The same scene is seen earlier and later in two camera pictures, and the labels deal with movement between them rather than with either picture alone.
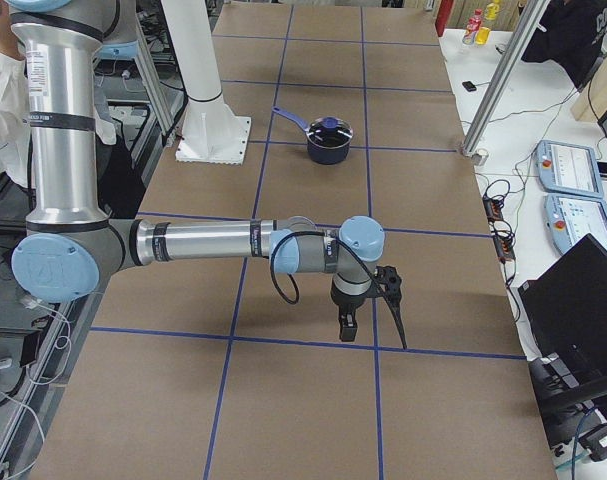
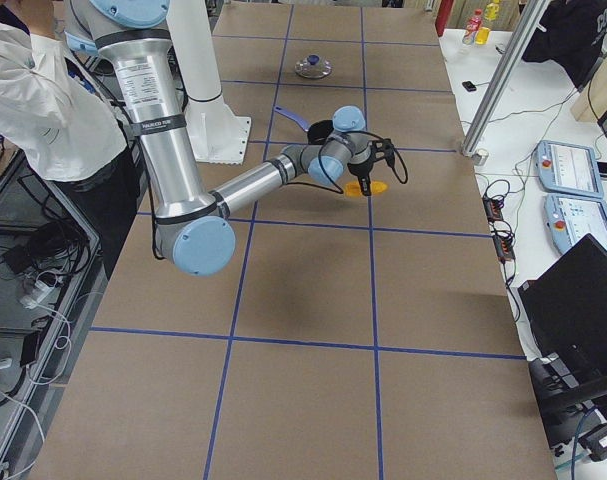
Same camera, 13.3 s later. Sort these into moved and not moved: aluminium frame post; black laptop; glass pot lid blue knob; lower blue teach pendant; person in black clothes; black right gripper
Moved: glass pot lid blue knob; black right gripper
Not moved: aluminium frame post; black laptop; person in black clothes; lower blue teach pendant
